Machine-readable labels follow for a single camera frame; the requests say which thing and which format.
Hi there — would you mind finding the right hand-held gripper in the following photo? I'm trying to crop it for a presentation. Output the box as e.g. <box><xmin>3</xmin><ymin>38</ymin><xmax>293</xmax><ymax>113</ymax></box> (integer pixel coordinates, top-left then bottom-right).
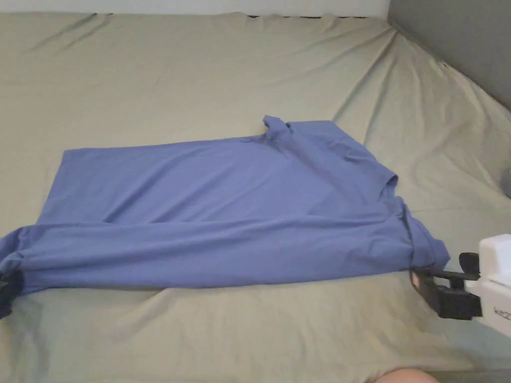
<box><xmin>410</xmin><ymin>233</ymin><xmax>511</xmax><ymax>321</ymax></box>

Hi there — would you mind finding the blue shirt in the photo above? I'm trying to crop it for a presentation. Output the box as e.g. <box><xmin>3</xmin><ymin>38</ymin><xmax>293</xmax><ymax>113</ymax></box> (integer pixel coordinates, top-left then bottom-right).
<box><xmin>0</xmin><ymin>115</ymin><xmax>451</xmax><ymax>319</ymax></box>

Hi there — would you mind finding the grey padded headboard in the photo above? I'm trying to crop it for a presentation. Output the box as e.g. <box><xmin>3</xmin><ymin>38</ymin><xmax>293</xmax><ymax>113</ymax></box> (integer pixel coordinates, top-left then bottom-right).
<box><xmin>388</xmin><ymin>0</ymin><xmax>511</xmax><ymax>117</ymax></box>

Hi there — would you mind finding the bed with pale green sheet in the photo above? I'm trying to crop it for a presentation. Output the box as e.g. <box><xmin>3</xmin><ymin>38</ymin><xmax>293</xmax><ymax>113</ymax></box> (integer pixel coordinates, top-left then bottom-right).
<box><xmin>0</xmin><ymin>11</ymin><xmax>511</xmax><ymax>383</ymax></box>

